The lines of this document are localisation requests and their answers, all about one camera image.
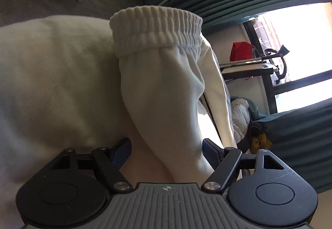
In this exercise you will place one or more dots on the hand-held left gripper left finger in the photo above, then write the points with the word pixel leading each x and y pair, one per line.
pixel 121 149

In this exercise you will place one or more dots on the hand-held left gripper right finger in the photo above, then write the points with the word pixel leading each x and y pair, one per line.
pixel 210 152

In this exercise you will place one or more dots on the white sweatpants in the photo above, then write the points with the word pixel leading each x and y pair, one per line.
pixel 160 88

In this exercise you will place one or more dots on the yellow cloth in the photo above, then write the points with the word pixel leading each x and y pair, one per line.
pixel 260 142

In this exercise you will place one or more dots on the teal cloth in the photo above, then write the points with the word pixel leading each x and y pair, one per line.
pixel 255 112

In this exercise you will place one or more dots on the black desk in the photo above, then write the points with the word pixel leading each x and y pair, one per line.
pixel 249 70

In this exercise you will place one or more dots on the red bag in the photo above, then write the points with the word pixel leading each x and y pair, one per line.
pixel 241 52

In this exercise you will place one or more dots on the window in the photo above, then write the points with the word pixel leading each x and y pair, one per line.
pixel 298 37

